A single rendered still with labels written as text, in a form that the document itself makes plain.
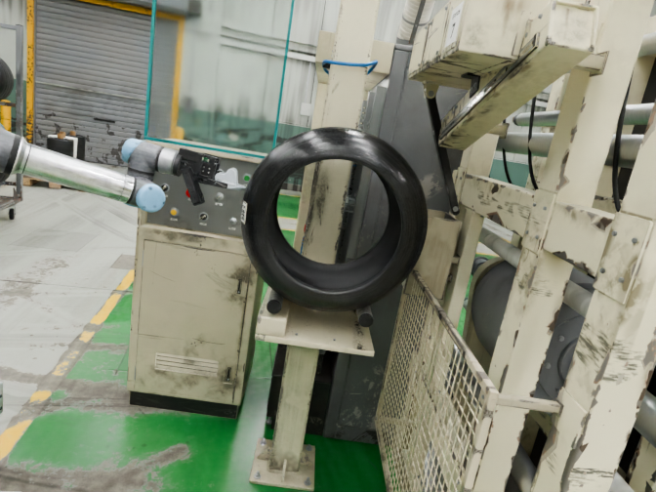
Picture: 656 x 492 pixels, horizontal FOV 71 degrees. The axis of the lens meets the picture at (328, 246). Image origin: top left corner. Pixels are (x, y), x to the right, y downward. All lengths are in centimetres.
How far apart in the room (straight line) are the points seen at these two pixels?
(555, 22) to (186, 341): 188
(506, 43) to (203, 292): 159
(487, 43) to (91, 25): 1008
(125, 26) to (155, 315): 886
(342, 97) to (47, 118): 970
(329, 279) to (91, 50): 956
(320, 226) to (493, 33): 90
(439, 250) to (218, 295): 102
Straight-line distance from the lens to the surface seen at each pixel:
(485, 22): 112
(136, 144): 148
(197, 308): 221
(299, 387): 195
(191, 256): 213
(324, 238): 171
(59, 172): 131
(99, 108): 1075
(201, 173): 143
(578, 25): 108
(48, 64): 1105
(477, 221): 173
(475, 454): 106
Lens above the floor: 143
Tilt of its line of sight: 14 degrees down
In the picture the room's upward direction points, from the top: 10 degrees clockwise
